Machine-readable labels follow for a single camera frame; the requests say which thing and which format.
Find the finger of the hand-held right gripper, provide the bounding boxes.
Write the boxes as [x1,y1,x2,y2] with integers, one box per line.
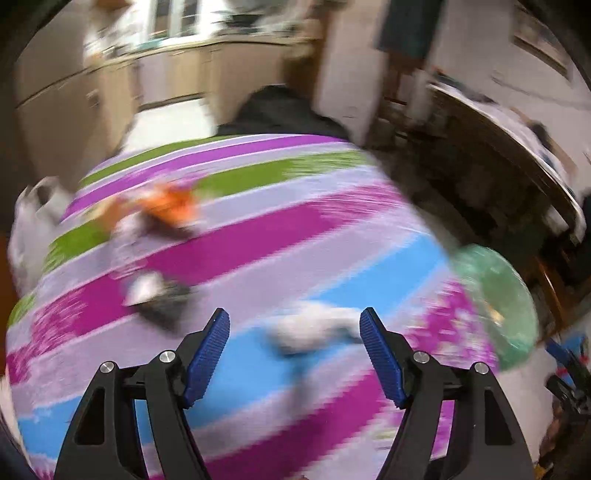
[545,373,591,416]
[546,337,591,371]

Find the white table cloth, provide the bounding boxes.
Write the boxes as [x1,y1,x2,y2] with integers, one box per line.
[429,78,583,188]

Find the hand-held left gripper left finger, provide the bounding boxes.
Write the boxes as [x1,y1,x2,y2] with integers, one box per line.
[55,308,230,480]

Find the dark wooden table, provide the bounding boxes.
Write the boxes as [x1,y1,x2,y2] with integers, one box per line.
[382,83,586,289]

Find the black cloth cover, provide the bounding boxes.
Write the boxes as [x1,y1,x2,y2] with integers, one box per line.
[217,85,352,140]

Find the white plastic bag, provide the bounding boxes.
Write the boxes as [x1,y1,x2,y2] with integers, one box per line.
[8,178,71,298]

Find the white tissue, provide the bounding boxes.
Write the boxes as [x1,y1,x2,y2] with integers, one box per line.
[269,302,365,355]

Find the striped tablecloth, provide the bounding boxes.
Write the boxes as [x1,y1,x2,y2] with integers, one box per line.
[7,134,500,480]

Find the orange snack wrapper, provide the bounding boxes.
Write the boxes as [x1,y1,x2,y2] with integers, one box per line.
[141,181,201,229]

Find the kitchen window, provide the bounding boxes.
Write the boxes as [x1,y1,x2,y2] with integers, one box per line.
[148,0,219,38]

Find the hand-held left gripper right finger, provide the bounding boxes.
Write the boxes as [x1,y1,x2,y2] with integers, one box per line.
[360,307,536,480]

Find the dark blue wall hanging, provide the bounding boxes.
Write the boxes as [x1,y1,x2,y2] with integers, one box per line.
[376,0,440,61]

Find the wooden chair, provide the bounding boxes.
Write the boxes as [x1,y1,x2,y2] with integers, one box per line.
[373,48,435,136]

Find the beige kitchen cabinets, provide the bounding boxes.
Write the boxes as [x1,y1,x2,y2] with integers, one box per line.
[14,34,324,155]

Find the framed picture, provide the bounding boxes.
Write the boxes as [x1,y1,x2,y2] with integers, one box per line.
[512,13,574,80]

